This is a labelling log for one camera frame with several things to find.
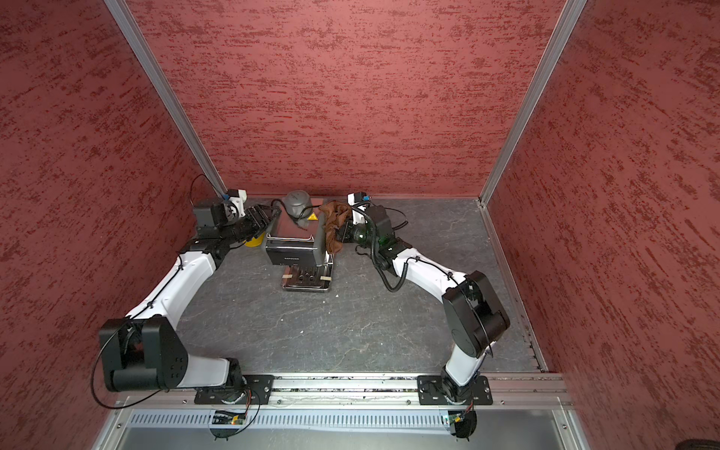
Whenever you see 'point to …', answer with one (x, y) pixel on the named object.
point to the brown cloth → (337, 215)
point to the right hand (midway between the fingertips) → (327, 229)
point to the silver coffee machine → (293, 243)
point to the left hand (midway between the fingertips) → (277, 218)
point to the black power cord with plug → (286, 209)
